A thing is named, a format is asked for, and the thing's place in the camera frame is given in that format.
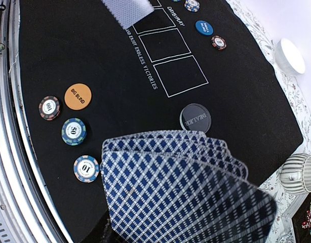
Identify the clear acrylic dealer button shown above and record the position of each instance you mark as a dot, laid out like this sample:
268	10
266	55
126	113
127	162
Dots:
195	117

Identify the blue playing card deck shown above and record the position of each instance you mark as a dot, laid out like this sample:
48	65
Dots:
181	186

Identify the orange big blind button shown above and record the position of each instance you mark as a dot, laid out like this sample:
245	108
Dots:
78	96

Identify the green chip stack front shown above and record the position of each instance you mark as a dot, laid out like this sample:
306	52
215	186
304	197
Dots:
73	131

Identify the blue peach stack front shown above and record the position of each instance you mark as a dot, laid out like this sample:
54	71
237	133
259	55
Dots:
86	168

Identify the blue peach stack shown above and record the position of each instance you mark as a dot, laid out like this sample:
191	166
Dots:
192	5
86	168

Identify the red black chip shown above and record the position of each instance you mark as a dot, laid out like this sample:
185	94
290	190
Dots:
218	42

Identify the blue small blind button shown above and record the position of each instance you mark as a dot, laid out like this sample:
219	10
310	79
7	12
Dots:
204	28

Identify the red black stack front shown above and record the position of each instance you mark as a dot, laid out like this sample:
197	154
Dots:
49	108

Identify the dealt cards front player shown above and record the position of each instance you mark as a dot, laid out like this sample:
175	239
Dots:
128	12

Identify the black poker mat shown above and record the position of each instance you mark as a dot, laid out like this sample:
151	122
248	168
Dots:
141	79

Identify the floral tablecloth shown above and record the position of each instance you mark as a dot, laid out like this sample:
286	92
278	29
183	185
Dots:
282	229

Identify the white ceramic bowl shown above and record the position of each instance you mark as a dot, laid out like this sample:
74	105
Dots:
289	58

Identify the striped grey mug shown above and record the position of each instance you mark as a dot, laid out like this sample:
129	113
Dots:
295	175

